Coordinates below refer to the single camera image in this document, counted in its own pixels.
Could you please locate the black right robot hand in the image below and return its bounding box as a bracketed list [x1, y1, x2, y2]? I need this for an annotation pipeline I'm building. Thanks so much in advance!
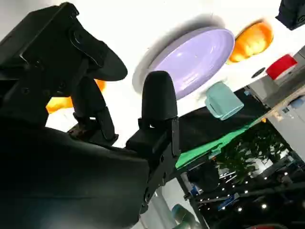
[0, 1, 181, 229]

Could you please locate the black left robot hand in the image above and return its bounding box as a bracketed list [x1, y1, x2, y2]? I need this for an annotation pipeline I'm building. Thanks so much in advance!
[275, 0, 305, 31]

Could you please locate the orange white toy bread roll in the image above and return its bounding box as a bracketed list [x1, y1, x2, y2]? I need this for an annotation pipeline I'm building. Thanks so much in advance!
[45, 78, 107, 114]
[228, 21, 274, 63]

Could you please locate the red box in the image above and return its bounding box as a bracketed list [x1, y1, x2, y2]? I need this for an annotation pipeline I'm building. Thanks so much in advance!
[266, 54, 298, 81]

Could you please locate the black table grommet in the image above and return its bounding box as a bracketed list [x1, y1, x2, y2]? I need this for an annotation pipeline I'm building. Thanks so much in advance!
[252, 67, 266, 78]

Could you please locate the lilac plate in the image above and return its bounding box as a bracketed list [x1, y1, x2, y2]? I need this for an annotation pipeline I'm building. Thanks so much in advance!
[148, 27, 236, 100]

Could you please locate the pale green mug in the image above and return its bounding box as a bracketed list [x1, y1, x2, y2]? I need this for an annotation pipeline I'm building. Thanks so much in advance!
[204, 81, 245, 121]

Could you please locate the pale teal cylinder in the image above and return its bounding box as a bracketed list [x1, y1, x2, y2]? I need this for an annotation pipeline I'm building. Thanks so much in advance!
[171, 204, 202, 229]

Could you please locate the black cloth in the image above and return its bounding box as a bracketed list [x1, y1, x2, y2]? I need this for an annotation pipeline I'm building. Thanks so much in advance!
[177, 89, 272, 153]

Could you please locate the green cloth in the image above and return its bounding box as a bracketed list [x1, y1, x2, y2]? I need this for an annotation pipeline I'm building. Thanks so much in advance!
[175, 118, 266, 170]

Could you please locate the green leafy plant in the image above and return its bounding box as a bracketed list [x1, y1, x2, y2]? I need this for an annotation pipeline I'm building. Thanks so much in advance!
[214, 124, 289, 185]

